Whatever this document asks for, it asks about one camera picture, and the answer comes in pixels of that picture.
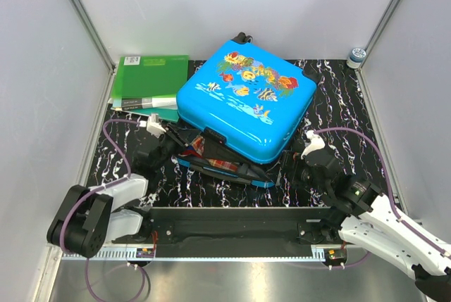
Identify black shirt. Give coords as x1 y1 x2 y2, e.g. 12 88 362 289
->
180 133 252 172

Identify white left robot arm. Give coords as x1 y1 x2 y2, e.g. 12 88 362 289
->
46 122 188 259

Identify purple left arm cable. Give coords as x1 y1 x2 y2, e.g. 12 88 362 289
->
58 118 149 301

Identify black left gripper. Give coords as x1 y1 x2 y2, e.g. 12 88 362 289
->
154 123 200 171

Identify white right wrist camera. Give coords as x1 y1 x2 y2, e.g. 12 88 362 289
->
301 130 326 159

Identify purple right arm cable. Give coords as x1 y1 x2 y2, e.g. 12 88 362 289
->
309 127 451 270

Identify aluminium frame rail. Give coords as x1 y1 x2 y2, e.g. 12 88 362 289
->
69 0 116 73

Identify brown plaid shirt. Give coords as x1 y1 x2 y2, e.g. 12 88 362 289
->
190 136 239 172

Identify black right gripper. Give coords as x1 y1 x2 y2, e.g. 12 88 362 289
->
265 150 330 196

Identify green plastic folder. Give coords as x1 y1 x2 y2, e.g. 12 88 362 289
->
110 55 189 99

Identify blue capped bottle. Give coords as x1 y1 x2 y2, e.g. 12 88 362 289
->
346 48 366 69

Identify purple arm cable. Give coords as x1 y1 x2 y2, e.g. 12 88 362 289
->
58 118 149 301
309 127 451 270

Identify blue suitcase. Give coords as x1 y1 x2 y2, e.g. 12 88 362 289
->
176 32 319 188

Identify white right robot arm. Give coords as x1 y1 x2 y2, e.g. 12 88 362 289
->
291 148 450 301

